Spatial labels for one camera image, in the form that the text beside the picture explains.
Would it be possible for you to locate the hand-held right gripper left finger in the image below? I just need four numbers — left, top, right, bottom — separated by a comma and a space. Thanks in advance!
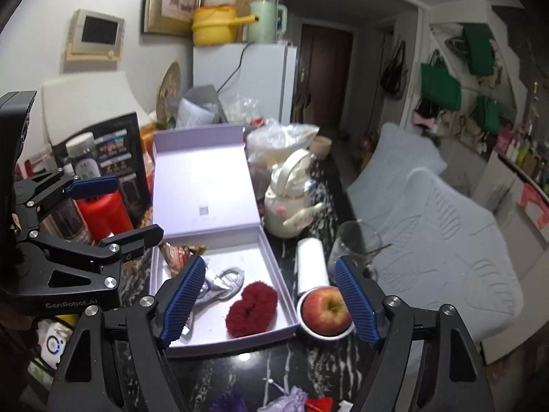
49, 255, 207, 412

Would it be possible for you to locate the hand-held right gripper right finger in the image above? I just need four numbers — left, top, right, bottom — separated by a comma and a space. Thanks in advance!
335, 255, 492, 412

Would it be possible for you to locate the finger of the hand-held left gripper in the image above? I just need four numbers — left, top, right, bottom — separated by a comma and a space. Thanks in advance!
13, 167, 121, 219
26, 224, 164, 275

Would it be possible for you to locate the brown snack packet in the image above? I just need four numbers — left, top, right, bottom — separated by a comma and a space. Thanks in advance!
159, 242, 207, 277

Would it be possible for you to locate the silver snack packet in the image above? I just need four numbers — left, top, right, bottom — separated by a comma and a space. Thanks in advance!
189, 266, 246, 335

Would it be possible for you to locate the dark red fluffy scrunchie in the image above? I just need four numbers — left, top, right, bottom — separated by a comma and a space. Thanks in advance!
225, 281, 279, 339

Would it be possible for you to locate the lavender gift box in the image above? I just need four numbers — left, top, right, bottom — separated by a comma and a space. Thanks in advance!
150, 124, 300, 358

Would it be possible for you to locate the red plastic bottle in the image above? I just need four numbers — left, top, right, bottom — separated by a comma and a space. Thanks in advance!
77, 189, 135, 245

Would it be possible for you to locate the red apple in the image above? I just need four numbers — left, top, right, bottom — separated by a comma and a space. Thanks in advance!
301, 287, 352, 336

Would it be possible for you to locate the white-capped jar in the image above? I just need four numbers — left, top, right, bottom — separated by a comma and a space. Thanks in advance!
66, 132, 102, 179

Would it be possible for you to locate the metal bowl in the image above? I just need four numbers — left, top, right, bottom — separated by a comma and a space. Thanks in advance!
296, 285, 357, 341

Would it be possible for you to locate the black printed packaging bag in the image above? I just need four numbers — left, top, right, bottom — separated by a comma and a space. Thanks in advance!
51, 112, 154, 228

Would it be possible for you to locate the metal stirrer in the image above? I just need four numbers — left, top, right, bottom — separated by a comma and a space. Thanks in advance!
364, 243, 393, 259

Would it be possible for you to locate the glass mug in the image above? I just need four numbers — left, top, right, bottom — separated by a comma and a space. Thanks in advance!
328, 220, 383, 284

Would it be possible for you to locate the white roll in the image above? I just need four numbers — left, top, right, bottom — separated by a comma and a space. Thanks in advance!
296, 237, 330, 297

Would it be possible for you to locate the white board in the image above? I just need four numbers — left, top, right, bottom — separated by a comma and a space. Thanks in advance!
40, 71, 149, 147

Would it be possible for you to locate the grey leaf-pattern chair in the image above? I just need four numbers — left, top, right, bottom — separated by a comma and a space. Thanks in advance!
373, 167, 525, 363
347, 122, 447, 207

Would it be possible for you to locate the white cartoon water bottle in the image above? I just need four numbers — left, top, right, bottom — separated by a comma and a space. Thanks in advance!
262, 148, 326, 239

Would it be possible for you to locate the woven round tray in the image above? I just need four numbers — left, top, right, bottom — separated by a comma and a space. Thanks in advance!
155, 61, 182, 123

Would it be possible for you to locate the grey paper bag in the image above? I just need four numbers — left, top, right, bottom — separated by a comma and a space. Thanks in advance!
165, 84, 228, 128

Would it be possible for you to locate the paper cup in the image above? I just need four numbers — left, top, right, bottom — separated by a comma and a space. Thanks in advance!
309, 136, 332, 157

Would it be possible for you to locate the clear plastic bag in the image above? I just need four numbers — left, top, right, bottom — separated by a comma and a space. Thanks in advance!
245, 118, 320, 190

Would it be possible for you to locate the yellow pot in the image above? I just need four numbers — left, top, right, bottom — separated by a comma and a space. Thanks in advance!
191, 5, 260, 46

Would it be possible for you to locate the white refrigerator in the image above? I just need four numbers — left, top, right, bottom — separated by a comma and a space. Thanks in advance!
192, 42, 298, 126

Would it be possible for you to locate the pink cloth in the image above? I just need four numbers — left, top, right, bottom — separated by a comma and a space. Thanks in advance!
519, 184, 549, 228

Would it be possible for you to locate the white cabinet with bottles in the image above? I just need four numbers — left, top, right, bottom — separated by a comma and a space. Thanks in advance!
493, 120, 549, 190

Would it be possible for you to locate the green tote bag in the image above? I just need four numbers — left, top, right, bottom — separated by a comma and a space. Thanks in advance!
472, 96, 502, 135
420, 62, 463, 110
462, 22, 496, 76

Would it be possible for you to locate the brown door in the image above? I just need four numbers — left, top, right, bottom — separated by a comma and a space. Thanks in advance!
294, 23, 354, 129

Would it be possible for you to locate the black handbag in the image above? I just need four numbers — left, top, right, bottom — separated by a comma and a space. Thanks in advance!
381, 41, 409, 99

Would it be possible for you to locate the green electric kettle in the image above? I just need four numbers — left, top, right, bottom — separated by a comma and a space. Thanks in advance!
249, 0, 288, 44

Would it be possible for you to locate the white device with blue ring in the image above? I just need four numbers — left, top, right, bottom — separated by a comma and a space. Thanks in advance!
36, 320, 73, 370

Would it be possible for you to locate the wall intercom panel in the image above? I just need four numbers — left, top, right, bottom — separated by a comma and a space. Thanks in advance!
65, 9, 126, 64

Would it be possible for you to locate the black power cable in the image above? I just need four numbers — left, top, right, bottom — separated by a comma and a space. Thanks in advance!
215, 42, 252, 94

